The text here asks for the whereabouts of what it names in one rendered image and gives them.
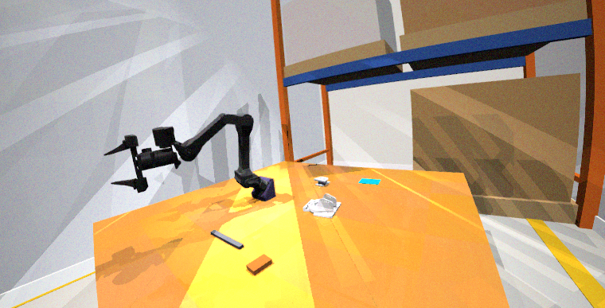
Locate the cyan flat rectangular plate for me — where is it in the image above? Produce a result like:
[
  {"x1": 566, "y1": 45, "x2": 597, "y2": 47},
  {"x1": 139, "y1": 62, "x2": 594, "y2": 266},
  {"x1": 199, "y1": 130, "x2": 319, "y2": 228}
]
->
[{"x1": 358, "y1": 178, "x2": 381, "y2": 185}]

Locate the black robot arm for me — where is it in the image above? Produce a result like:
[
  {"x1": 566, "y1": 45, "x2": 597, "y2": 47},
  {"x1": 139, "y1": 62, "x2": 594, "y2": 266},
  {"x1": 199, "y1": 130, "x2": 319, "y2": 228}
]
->
[{"x1": 152, "y1": 113, "x2": 269, "y2": 194}]

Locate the orange rectangular block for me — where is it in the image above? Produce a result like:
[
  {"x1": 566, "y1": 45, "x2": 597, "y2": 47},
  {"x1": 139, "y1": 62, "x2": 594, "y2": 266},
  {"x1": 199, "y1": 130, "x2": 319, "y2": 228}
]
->
[{"x1": 246, "y1": 254, "x2": 273, "y2": 275}]

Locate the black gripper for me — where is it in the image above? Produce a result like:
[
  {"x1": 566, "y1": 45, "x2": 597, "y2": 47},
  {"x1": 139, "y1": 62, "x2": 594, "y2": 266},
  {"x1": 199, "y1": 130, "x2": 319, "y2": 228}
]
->
[{"x1": 104, "y1": 135, "x2": 161, "y2": 193}]

